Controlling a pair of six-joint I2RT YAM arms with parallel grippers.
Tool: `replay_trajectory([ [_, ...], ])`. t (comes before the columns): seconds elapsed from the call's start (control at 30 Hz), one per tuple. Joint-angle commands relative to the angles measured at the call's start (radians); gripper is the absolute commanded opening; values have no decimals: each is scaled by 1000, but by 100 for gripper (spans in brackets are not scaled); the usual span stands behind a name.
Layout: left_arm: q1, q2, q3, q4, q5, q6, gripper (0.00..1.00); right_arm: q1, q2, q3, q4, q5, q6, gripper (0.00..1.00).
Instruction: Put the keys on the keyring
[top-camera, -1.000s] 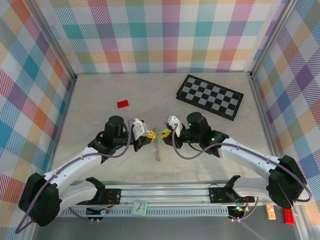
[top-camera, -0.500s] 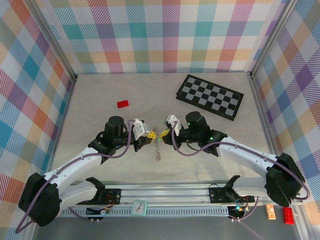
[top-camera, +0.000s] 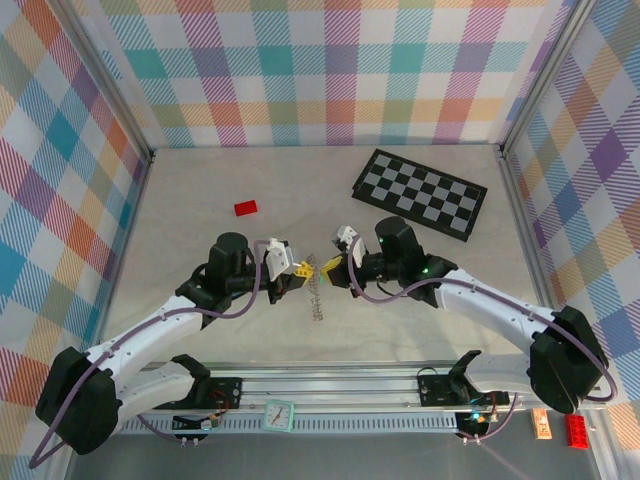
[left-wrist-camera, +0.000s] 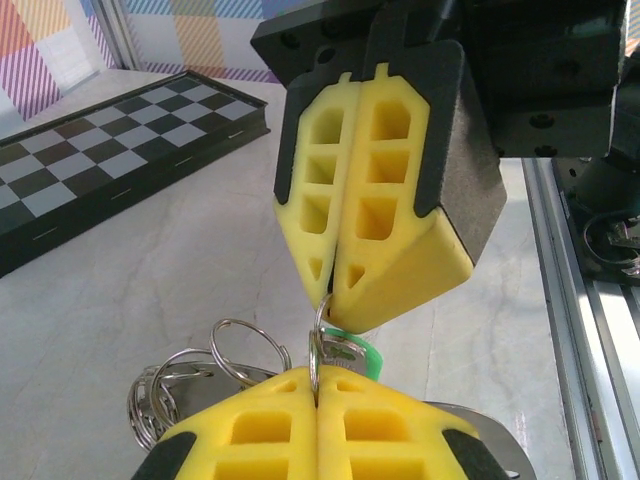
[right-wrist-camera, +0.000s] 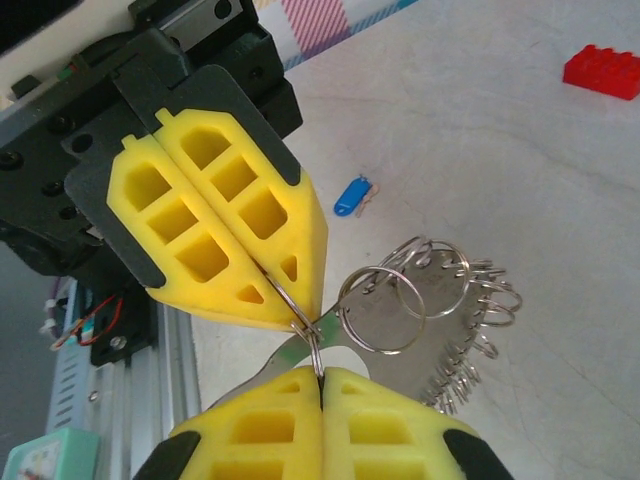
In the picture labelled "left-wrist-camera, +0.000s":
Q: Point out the green capped key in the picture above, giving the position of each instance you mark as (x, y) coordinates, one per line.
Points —
(370, 355)

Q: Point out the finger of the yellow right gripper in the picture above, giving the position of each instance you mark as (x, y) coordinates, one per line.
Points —
(425, 280)
(300, 190)

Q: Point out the aluminium frame post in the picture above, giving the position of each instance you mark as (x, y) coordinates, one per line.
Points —
(117, 30)

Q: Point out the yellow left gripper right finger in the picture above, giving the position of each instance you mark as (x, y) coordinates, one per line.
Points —
(425, 435)

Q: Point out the silver keyring cluster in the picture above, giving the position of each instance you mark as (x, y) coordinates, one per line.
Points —
(145, 405)

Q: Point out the black folding chessboard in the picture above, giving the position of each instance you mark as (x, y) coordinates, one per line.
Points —
(100, 160)

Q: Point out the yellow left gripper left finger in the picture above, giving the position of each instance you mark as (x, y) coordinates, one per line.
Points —
(210, 435)

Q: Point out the silver split keyring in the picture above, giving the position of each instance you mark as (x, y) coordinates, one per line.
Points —
(313, 360)
(216, 350)

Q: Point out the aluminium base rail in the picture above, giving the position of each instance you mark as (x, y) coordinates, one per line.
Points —
(560, 300)

